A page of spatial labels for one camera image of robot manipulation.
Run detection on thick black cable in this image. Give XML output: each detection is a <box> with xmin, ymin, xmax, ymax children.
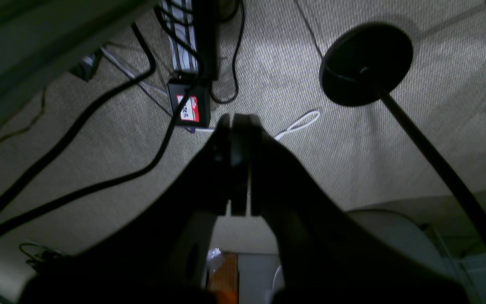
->
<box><xmin>0</xmin><ymin>23</ymin><xmax>203</xmax><ymax>304</ymax></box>

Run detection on white cable loop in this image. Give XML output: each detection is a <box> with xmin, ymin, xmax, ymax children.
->
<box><xmin>274</xmin><ymin>110</ymin><xmax>321</xmax><ymax>141</ymax></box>

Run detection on round black stand base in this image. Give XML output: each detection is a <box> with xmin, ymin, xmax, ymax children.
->
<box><xmin>319</xmin><ymin>22</ymin><xmax>486</xmax><ymax>247</ymax></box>

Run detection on black box red label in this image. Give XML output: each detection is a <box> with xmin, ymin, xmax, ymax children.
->
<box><xmin>167</xmin><ymin>79</ymin><xmax>211</xmax><ymax>128</ymax></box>

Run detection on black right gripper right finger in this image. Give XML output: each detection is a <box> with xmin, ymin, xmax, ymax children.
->
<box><xmin>232</xmin><ymin>114</ymin><xmax>470</xmax><ymax>304</ymax></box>

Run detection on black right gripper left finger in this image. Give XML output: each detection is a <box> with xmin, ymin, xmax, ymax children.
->
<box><xmin>19</xmin><ymin>115</ymin><xmax>230</xmax><ymax>304</ymax></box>

